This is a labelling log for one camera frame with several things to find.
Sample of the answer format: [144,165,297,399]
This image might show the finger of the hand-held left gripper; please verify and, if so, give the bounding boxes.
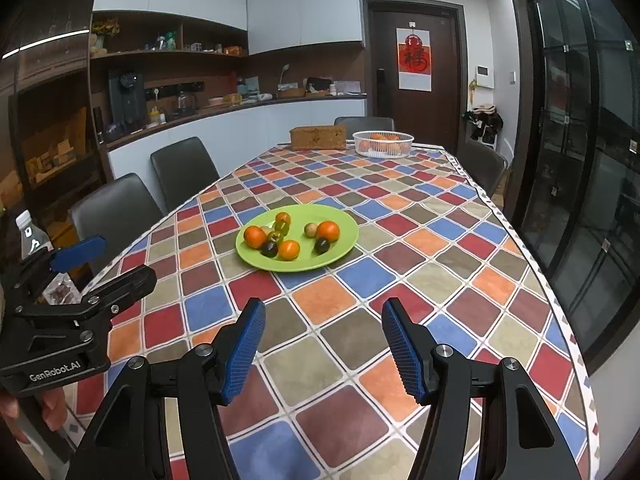
[20,264,157,333]
[7,236,107,311]

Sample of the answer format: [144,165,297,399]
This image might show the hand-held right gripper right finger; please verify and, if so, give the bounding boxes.
[381,299,583,480]

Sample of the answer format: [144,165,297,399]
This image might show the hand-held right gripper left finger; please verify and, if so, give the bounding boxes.
[65,297,267,480]

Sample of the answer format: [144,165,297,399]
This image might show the green plate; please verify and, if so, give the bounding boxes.
[235,204,360,273]

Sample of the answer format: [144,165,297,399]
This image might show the person's left hand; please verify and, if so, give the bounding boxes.
[0,389,68,443]

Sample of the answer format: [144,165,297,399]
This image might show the clear water bottle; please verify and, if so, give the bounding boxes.
[15,210,76,306]

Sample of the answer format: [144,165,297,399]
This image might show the dark leather chair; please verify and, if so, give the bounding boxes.
[456,140,508,198]
[334,116,396,136]
[150,136,221,211]
[69,173,166,281]

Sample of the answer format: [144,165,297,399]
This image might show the wooden shelf unit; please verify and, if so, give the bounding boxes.
[0,0,113,241]

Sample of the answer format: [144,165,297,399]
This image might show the black water dispenser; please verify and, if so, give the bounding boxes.
[108,69,148,128]

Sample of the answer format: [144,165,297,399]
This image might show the white counter cabinet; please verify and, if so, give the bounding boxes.
[107,97,368,181]

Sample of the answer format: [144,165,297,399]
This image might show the white plastic basket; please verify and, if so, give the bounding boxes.
[352,130,415,159]

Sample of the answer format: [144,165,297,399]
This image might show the yellow flower bouquet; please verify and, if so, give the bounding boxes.
[91,19,121,51]

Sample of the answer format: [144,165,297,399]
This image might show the wicker box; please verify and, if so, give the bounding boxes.
[289,126,347,151]

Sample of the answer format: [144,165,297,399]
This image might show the pile of clothes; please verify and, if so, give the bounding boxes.
[462,105,505,146]

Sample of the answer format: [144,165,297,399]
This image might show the dark wooden door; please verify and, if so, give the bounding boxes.
[364,0,468,153]

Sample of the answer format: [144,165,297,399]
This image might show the black framed glass door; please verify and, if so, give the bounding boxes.
[507,0,640,376]

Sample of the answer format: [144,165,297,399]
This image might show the white wall cabinets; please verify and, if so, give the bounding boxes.
[92,0,366,56]

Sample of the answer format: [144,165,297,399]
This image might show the red and white wall calendar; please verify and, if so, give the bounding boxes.
[396,28,432,92]

